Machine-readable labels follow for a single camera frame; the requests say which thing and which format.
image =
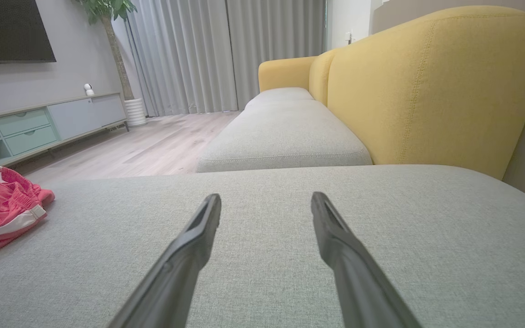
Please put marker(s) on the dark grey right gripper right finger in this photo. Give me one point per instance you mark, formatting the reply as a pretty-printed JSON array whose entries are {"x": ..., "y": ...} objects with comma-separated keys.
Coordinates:
[{"x": 349, "y": 269}]

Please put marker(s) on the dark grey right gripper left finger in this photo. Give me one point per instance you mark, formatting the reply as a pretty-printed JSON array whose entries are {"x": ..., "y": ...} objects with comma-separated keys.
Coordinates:
[{"x": 185, "y": 264}]

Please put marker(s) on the large grey sofa chaise cushion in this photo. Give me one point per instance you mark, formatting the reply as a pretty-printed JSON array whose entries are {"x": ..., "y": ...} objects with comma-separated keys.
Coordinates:
[{"x": 271, "y": 273}]

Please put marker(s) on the grey sofa seat cushion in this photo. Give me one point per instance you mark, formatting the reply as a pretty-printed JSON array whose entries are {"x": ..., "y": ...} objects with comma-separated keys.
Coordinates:
[
  {"x": 283, "y": 94},
  {"x": 285, "y": 136}
]

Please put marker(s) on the white ribbed plant pot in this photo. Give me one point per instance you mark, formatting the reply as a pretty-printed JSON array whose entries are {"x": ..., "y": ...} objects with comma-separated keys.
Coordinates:
[{"x": 135, "y": 112}]

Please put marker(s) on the yellow sofa backrest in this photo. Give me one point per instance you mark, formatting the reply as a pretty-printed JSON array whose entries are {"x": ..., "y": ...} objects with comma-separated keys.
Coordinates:
[{"x": 435, "y": 91}]

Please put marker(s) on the pale green TV cabinet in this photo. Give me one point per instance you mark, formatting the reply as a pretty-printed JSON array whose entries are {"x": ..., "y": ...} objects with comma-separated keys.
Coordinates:
[{"x": 39, "y": 127}]

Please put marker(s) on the yellow sofa armrest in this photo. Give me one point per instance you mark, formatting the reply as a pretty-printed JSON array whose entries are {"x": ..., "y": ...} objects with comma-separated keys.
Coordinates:
[{"x": 285, "y": 72}]

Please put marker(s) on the grey pleated curtain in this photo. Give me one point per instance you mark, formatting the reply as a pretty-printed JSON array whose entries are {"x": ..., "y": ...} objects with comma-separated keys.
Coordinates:
[
  {"x": 276, "y": 32},
  {"x": 180, "y": 54}
]

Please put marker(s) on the green potted tree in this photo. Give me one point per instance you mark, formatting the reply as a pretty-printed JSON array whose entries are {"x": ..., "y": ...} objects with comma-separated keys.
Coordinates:
[{"x": 110, "y": 27}]

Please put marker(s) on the small white security camera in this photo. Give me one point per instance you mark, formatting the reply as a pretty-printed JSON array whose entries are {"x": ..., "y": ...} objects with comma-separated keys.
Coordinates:
[{"x": 89, "y": 89}]

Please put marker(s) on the black wall television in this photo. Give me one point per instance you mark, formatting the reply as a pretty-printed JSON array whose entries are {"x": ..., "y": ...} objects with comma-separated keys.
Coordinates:
[{"x": 7, "y": 29}]

